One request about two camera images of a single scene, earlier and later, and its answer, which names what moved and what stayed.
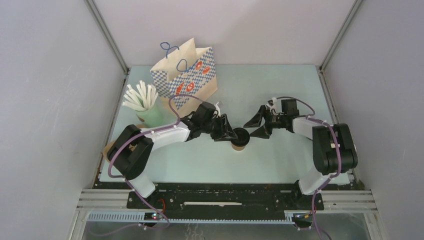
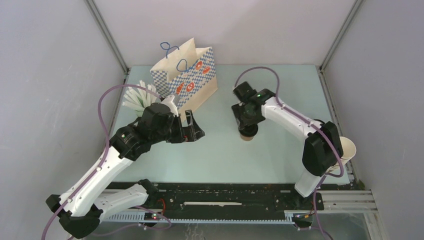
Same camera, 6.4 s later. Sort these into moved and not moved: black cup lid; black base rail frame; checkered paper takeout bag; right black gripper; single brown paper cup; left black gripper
Moved: black cup lid; right black gripper; single brown paper cup; left black gripper
Not moved: black base rail frame; checkered paper takeout bag
